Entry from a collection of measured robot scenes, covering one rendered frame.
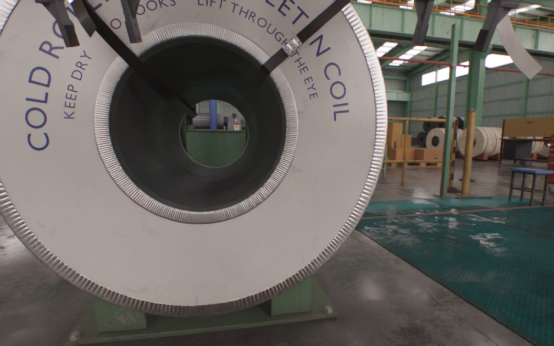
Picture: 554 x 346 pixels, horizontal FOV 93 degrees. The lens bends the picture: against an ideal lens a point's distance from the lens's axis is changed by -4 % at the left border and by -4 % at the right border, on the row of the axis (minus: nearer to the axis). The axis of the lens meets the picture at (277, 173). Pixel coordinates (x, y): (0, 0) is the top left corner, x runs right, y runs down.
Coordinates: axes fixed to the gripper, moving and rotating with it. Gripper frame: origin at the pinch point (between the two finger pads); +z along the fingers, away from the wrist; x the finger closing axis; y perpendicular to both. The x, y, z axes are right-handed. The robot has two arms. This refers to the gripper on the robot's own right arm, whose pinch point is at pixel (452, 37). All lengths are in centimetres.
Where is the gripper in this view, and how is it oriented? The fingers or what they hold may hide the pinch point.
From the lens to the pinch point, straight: 69.4
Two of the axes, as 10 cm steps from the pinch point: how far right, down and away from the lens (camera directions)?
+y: -0.1, 5.2, -8.5
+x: 10.0, 0.5, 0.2
